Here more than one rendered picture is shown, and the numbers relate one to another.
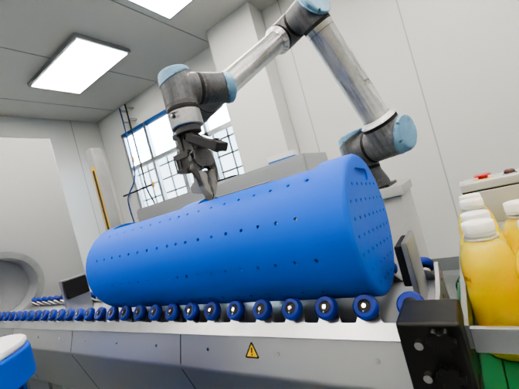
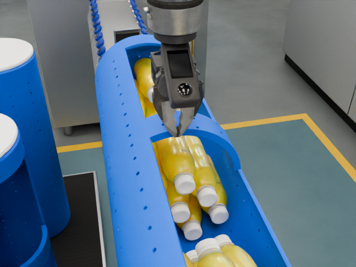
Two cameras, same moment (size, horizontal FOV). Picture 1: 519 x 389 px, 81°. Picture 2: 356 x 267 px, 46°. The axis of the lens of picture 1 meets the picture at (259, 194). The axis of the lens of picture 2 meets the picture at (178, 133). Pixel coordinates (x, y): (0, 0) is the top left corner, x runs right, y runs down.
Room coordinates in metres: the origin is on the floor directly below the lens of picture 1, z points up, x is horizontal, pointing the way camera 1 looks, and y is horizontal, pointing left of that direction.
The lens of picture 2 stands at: (0.38, -0.32, 1.70)
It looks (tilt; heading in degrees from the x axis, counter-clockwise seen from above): 36 degrees down; 44
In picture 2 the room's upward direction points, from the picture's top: straight up
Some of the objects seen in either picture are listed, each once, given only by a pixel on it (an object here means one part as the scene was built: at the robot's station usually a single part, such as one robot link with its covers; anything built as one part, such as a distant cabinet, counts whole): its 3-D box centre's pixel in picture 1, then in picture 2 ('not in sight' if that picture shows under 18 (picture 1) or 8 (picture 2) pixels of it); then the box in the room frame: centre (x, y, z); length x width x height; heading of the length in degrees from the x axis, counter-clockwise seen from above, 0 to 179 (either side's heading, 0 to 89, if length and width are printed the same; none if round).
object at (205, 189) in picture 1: (198, 187); (167, 112); (0.83, 0.15, 1.27); 0.06 x 0.03 x 0.09; 57
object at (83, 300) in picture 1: (77, 294); (128, 48); (1.32, 0.87, 1.00); 0.10 x 0.04 x 0.15; 147
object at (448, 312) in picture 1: (439, 347); not in sight; (0.40, -0.17, 0.95); 0.10 x 0.07 x 0.10; 147
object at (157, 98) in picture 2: (198, 170); (165, 97); (0.81, 0.14, 1.31); 0.05 x 0.02 x 0.09; 147
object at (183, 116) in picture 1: (185, 121); (173, 15); (0.84, 0.14, 1.45); 0.10 x 0.09 x 0.05; 147
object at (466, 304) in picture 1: (464, 278); not in sight; (0.54, -0.31, 0.96); 0.40 x 0.01 x 0.03; 147
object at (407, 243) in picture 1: (412, 268); not in sight; (0.59, -0.24, 0.99); 0.10 x 0.02 x 0.12; 147
